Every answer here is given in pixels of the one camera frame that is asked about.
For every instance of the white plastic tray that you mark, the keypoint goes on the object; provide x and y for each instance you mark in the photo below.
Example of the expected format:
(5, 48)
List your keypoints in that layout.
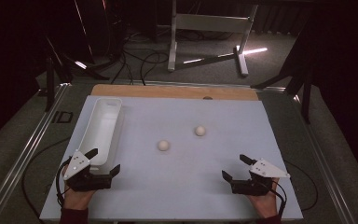
(102, 130)

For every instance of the person's left hand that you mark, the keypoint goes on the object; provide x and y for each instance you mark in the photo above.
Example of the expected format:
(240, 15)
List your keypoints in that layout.
(76, 199)

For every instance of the pale grey table mat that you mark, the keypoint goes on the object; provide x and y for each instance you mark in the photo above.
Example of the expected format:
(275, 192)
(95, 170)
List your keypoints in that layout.
(199, 174)

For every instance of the metal floor rail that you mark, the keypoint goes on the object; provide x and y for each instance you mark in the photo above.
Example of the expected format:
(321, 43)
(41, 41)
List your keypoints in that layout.
(28, 149)
(323, 161)

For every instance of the person's right hand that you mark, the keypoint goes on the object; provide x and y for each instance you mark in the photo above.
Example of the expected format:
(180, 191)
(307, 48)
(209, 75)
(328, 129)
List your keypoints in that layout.
(268, 205)

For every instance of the white metal stand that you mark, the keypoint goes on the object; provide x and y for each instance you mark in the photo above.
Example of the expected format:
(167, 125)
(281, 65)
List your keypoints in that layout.
(209, 23)

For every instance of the black tripod stand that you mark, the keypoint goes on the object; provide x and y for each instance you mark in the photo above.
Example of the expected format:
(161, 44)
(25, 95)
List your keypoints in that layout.
(301, 77)
(59, 68)

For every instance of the cream white ball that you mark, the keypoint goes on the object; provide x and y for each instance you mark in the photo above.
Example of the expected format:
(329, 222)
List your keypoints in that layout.
(200, 130)
(163, 145)

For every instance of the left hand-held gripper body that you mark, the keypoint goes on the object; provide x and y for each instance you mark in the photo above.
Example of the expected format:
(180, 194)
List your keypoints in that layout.
(77, 163)

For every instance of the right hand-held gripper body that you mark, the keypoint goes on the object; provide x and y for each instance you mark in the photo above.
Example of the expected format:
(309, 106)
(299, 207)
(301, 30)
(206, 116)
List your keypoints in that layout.
(254, 185)

